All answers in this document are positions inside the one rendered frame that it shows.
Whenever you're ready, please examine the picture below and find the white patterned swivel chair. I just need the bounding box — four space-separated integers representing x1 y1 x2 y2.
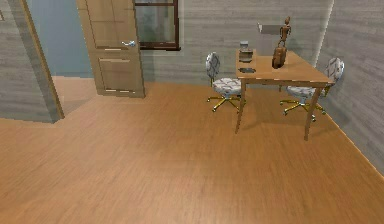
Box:
204 51 247 114
279 57 346 117

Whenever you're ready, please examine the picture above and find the brown wooden figure statue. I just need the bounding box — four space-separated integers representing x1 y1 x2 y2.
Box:
271 15 292 70

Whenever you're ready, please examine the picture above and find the light wooden table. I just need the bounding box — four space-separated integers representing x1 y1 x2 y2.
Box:
234 48 335 142

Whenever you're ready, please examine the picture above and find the dark framed window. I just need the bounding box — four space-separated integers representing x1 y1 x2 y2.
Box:
134 0 182 52

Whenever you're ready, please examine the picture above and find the light wooden room door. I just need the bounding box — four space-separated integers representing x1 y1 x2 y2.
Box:
75 0 146 99

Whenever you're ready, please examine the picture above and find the grey glass jar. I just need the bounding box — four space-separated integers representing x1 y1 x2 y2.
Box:
238 40 254 63

